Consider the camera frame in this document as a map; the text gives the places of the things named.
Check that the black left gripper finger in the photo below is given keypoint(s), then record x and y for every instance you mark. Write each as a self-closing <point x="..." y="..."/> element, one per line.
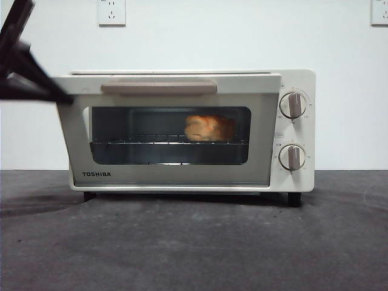
<point x="24" y="91"/>
<point x="33" y="65"/>

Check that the golden bread roll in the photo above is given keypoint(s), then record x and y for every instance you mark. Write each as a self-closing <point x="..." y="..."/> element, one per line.
<point x="209" y="128"/>

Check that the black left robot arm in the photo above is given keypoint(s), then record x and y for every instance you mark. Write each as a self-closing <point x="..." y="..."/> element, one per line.
<point x="9" y="48"/>

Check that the beige oven knob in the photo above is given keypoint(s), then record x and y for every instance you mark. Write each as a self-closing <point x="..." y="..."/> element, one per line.
<point x="293" y="105"/>
<point x="291" y="157"/>

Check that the cream Toshiba toaster oven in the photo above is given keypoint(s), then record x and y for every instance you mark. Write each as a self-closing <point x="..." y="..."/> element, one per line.
<point x="297" y="82"/>

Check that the white wall socket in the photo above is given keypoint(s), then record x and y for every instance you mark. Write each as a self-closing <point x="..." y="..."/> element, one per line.
<point x="380" y="12"/>
<point x="111" y="12"/>

